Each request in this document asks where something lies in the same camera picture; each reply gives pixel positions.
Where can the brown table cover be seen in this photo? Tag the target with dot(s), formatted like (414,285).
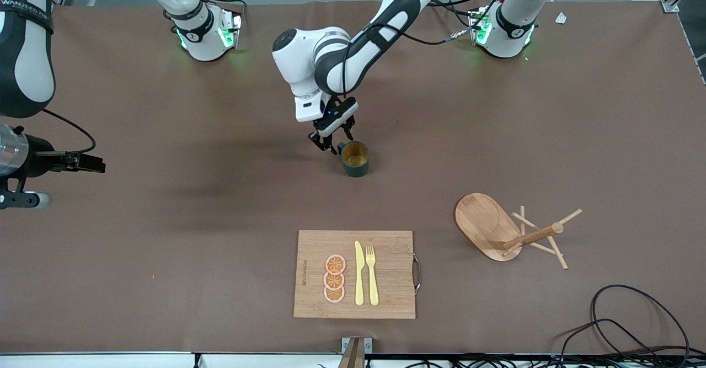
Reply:
(165,246)

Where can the orange slice toy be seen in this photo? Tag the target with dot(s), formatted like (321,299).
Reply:
(335,264)

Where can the brown camera post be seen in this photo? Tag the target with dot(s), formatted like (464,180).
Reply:
(353,357)

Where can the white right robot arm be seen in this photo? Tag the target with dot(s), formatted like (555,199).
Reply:
(27,53)

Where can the yellow plastic fork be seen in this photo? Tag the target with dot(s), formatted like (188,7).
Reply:
(373,285)

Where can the white table edge rail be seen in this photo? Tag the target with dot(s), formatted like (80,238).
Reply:
(110,361)

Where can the small white paper scrap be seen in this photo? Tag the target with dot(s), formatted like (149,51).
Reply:
(561,18)

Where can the wooden cup rack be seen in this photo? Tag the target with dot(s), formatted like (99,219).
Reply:
(482,219)

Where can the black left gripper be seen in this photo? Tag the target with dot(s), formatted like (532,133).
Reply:
(335,126)

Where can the metal mounting bracket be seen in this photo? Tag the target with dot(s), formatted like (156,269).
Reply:
(368,345)

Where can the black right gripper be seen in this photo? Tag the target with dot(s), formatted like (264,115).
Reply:
(39,160)

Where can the yellow plastic knife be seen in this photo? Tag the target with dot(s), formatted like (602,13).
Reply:
(359,280)

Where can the bamboo cutting board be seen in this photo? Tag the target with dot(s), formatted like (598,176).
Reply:
(386,268)

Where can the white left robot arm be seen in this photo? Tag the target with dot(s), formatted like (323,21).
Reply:
(298,59)

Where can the dark green cup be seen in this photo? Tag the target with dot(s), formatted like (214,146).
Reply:
(356,168)

